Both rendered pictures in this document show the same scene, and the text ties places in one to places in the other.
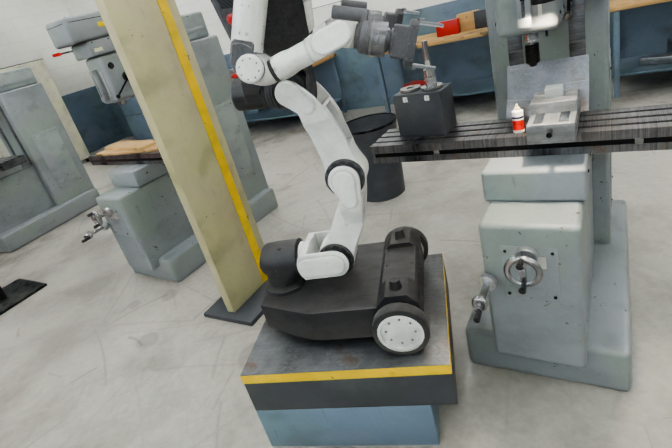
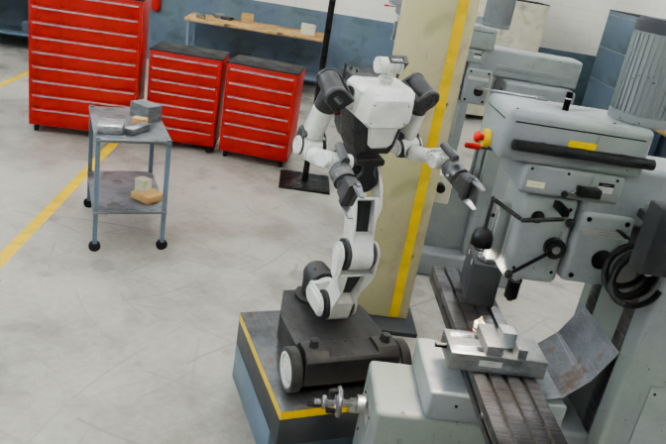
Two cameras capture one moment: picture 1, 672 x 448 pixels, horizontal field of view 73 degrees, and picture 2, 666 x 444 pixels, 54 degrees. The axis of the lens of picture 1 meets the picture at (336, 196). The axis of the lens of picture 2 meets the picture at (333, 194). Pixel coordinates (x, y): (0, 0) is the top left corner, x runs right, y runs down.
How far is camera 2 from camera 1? 213 cm
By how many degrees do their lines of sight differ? 46
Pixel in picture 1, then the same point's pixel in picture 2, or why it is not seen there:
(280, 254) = (311, 272)
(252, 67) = (296, 145)
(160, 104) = not seen: hidden behind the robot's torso
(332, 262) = (316, 301)
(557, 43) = (612, 319)
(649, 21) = not seen: outside the picture
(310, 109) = not seen: hidden behind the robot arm
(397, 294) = (305, 348)
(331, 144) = (349, 225)
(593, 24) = (633, 328)
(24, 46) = not seen: outside the picture
